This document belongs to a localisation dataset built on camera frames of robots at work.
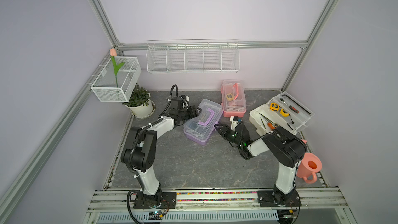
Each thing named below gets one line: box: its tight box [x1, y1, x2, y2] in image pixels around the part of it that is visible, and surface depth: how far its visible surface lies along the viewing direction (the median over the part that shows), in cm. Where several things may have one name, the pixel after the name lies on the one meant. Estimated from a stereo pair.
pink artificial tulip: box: [109, 47, 125, 88], surface depth 86 cm
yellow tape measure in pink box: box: [225, 92, 235, 102], surface depth 108 cm
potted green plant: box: [122, 82, 156, 119], surface depth 97 cm
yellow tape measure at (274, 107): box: [269, 102, 280, 112], surface depth 101 cm
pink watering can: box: [296, 138, 323, 184], surface depth 75 cm
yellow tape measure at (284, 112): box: [279, 108, 291, 117], surface depth 98 cm
